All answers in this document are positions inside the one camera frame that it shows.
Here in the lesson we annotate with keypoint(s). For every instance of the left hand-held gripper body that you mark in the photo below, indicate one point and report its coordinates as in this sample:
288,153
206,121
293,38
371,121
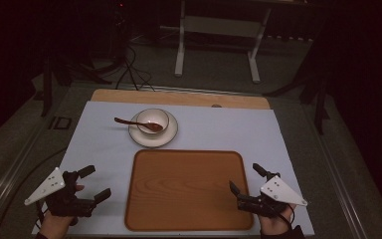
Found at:
48,186

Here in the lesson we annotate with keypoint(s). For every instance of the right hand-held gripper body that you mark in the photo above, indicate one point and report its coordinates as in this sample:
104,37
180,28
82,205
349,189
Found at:
280,192

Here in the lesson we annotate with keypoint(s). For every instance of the person's right hand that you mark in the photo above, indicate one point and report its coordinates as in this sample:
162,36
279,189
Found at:
275,225

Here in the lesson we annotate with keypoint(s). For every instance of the person's left hand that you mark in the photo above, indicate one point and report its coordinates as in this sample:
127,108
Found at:
54,227

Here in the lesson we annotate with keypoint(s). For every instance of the person's dark right sleeve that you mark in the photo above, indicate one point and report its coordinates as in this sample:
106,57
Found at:
288,234

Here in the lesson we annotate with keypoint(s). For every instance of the brown wooden tray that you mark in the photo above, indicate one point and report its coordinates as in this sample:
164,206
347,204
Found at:
187,191

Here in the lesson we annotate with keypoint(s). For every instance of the black square floor socket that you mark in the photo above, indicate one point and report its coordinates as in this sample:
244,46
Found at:
61,123

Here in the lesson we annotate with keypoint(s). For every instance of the white table mat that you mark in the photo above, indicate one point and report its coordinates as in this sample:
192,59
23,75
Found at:
212,129

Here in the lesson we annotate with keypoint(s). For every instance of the dark brown wooden spoon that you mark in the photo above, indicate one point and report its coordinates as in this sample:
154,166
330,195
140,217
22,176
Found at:
131,122

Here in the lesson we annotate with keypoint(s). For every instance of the white plate with dark rim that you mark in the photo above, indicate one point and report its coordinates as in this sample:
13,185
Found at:
152,140

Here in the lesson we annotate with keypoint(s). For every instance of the white bowl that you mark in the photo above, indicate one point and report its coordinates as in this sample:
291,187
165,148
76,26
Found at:
152,116

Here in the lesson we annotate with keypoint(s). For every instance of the black stand pole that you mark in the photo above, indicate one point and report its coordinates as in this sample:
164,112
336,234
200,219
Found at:
47,89

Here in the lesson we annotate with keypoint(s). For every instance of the black tripod stand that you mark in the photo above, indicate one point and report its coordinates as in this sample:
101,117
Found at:
318,99

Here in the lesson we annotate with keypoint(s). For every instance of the metal floor rail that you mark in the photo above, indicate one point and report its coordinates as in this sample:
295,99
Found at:
340,186
10,172

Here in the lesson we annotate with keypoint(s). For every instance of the white metal stand frame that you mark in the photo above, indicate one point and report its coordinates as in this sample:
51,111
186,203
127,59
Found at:
179,56

